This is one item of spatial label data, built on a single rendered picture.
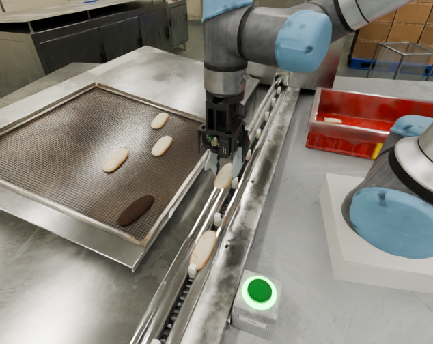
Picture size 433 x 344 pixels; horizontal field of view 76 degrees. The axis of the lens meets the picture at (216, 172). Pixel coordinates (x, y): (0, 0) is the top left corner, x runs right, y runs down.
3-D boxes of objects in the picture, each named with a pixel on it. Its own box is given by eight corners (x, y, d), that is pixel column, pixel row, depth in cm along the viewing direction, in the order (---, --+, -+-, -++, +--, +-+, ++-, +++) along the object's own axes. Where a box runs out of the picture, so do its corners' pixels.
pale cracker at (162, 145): (160, 158, 74) (161, 154, 73) (147, 153, 74) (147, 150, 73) (175, 138, 81) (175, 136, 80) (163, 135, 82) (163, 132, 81)
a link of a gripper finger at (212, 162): (197, 183, 62) (201, 149, 56) (206, 168, 66) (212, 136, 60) (210, 188, 61) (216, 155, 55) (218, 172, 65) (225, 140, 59)
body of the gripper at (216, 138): (197, 155, 55) (194, 97, 47) (212, 134, 61) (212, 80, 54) (233, 163, 53) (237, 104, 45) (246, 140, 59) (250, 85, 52)
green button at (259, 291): (268, 310, 43) (270, 304, 42) (244, 301, 44) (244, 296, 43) (273, 287, 46) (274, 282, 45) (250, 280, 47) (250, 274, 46)
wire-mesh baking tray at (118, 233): (145, 249, 53) (145, 244, 52) (-56, 162, 61) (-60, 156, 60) (226, 130, 90) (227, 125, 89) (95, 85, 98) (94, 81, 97)
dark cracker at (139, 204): (127, 229, 55) (126, 226, 54) (113, 220, 56) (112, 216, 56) (158, 200, 62) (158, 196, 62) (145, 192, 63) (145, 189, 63)
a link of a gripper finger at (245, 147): (228, 162, 60) (223, 126, 56) (231, 158, 62) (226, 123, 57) (249, 164, 59) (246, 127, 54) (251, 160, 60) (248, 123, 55)
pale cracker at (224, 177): (227, 191, 61) (227, 188, 60) (210, 188, 62) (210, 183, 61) (239, 166, 68) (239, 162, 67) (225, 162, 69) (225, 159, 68)
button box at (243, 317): (268, 354, 48) (277, 325, 41) (225, 337, 50) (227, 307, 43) (276, 309, 54) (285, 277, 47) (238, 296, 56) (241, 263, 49)
